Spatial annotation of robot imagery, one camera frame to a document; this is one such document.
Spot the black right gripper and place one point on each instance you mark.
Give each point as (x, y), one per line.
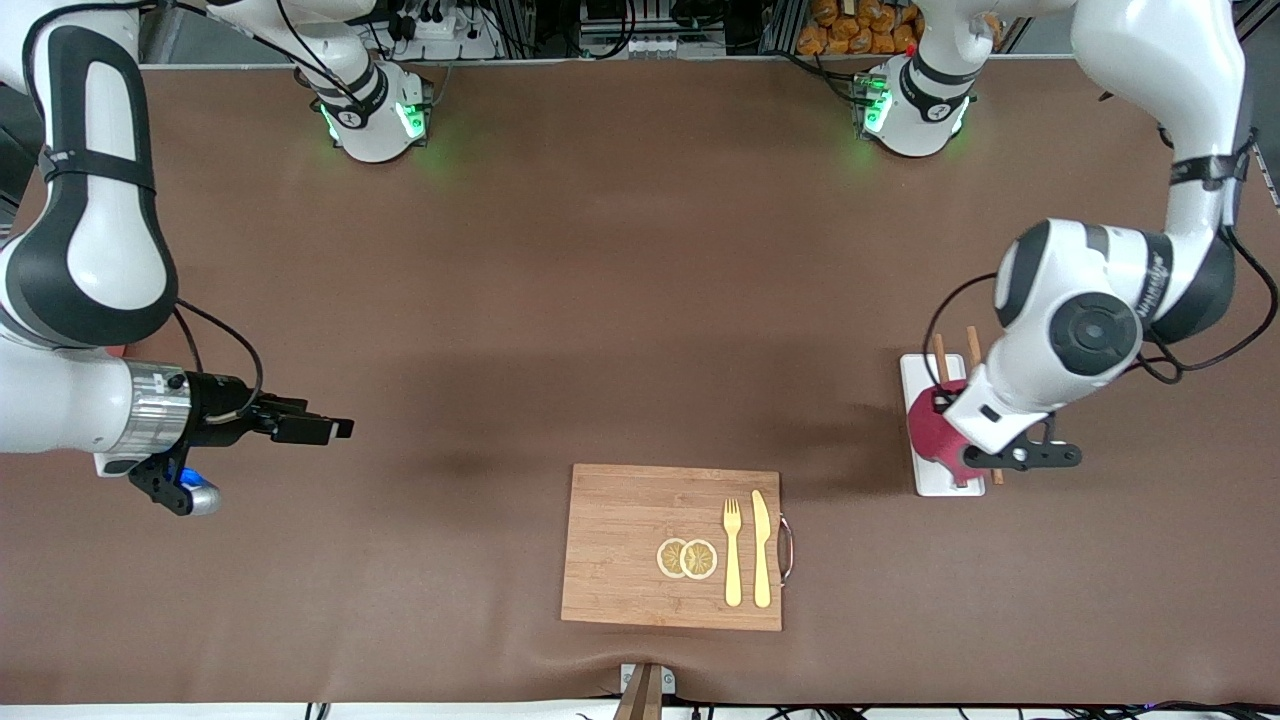
(215, 408)

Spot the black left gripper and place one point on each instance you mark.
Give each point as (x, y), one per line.
(941, 407)

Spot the red cloth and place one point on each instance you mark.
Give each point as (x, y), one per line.
(930, 440)

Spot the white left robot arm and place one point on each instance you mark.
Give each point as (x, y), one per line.
(1150, 60)

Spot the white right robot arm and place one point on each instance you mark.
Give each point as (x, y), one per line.
(90, 250)

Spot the white rectangular tray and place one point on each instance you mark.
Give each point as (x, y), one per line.
(915, 375)

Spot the brown wooden chopstick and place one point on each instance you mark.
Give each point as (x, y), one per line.
(973, 345)
(940, 360)

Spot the yellow knife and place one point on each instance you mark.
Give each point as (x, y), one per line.
(762, 550)

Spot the yellow fork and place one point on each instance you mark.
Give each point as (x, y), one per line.
(733, 560)

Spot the lemon slice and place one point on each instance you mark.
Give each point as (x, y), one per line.
(699, 559)
(668, 558)

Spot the wooden cutting board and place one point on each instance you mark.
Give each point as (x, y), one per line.
(630, 540)

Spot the orange packaged goods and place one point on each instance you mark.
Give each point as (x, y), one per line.
(850, 30)

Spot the white power strip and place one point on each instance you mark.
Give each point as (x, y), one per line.
(440, 35)

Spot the black electronics box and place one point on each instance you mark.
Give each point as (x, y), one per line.
(650, 25)

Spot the aluminium frame post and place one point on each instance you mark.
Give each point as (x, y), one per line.
(1262, 150)

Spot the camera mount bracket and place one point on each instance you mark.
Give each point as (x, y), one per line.
(643, 690)

